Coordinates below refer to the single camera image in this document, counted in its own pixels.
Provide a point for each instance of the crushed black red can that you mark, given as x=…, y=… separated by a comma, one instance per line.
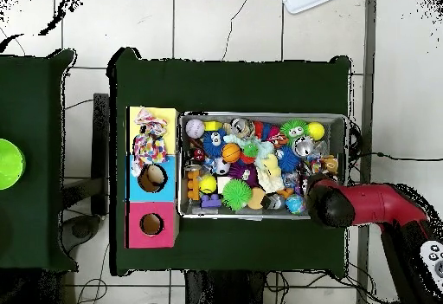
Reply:
x=199, y=155

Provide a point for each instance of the bright green bowl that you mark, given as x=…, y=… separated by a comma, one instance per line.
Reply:
x=10, y=163

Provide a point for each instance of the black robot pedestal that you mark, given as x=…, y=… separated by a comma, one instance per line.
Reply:
x=221, y=290

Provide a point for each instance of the small orange basketball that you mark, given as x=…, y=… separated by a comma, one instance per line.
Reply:
x=231, y=152

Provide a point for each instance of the plain green spiky ball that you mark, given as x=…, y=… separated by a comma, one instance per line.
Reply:
x=237, y=195

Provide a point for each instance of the white baseball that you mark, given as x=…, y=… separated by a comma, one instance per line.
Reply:
x=195, y=128

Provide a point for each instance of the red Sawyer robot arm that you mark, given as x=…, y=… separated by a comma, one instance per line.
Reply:
x=373, y=203

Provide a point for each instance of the green spiky ball with eyes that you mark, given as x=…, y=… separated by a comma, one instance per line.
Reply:
x=294, y=129

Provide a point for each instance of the blue spiky ball with eyes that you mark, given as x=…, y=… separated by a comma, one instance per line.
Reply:
x=213, y=143

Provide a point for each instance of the side table with green cloth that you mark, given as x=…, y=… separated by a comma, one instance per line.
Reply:
x=31, y=110

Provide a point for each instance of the yellow foam ball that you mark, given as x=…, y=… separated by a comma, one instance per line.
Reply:
x=315, y=130

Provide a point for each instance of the crushed silver drink can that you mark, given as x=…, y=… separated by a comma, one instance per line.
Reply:
x=242, y=126

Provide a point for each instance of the black stand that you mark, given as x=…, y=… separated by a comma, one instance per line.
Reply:
x=100, y=137

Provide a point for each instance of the wooden box with three holes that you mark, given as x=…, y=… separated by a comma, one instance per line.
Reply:
x=168, y=193

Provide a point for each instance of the globe print ball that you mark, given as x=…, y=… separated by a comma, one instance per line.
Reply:
x=295, y=204

